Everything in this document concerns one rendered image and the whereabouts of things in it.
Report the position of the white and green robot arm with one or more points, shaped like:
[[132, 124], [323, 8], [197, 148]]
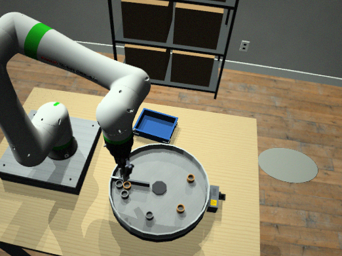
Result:
[[50, 132]]

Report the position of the blue open tray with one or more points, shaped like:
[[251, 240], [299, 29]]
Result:
[[155, 126]]

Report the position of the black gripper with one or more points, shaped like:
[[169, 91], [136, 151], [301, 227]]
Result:
[[124, 169]]

